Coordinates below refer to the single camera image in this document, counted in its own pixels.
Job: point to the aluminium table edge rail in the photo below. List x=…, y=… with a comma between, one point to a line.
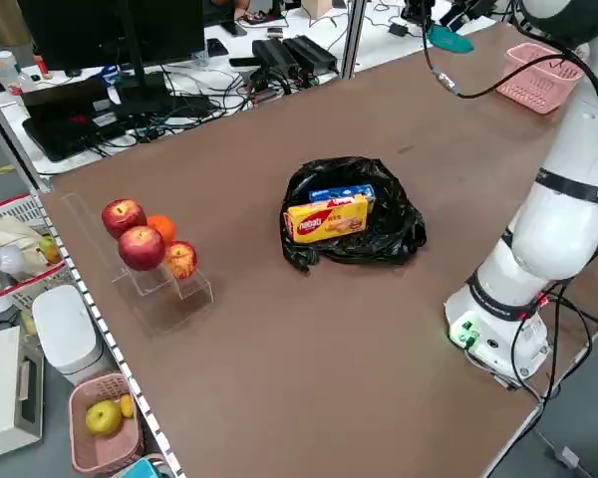
x=104, y=338

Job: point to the teal plastic box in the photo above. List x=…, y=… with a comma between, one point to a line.
x=142, y=470

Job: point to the black power adapter box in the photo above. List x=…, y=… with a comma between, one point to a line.
x=311, y=52
x=274, y=55

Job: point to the white rounded bin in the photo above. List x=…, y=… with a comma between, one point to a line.
x=65, y=328

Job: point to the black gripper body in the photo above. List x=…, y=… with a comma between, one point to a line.
x=416, y=9

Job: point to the red yellow streaked apple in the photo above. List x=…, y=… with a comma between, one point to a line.
x=182, y=261

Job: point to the yellow Nabati wafer box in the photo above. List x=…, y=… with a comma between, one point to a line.
x=324, y=224

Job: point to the small white fan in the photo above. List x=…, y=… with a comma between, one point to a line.
x=7, y=259

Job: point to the aluminium frame post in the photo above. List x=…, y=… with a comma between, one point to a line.
x=10, y=144
x=351, y=40

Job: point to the dull pink mesh basket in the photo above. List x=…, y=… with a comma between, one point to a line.
x=104, y=455

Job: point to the pink plastic basket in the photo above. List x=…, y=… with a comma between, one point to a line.
x=533, y=94

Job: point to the person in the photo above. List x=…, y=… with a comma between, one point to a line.
x=239, y=7

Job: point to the teal snack packet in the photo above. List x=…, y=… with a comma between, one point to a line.
x=451, y=42

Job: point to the blue Oreo biscuit box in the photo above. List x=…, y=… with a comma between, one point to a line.
x=351, y=190

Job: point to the clear acrylic stepped fruit stand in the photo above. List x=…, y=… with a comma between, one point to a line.
x=194, y=294

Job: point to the white basket with red rim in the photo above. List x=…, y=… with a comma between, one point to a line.
x=25, y=206

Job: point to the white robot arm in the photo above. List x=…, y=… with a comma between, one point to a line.
x=553, y=234

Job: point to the clear plastic bottle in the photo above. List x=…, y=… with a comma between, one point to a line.
x=7, y=70

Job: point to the blue white carton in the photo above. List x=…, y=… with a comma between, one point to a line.
x=110, y=74

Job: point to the beige cloth bag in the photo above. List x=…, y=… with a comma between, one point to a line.
x=10, y=234

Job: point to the yellow pear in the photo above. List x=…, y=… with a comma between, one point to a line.
x=103, y=418

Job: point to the black plastic bag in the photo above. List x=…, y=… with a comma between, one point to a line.
x=369, y=244

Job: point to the white square appliance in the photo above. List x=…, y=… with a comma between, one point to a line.
x=0, y=388

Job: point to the black laptop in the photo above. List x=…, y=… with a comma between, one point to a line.
x=65, y=129

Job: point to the black computer monitor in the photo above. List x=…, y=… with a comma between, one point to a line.
x=80, y=35

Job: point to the small orange yellow fruit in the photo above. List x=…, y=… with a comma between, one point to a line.
x=126, y=406

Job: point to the green yellow fruit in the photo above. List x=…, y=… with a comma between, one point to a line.
x=51, y=251

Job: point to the black monitor stand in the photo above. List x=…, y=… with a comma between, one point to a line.
x=144, y=94

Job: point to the small black charger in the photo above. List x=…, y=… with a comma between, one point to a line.
x=397, y=29

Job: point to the brown cardboard box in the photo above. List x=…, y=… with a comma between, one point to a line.
x=316, y=7

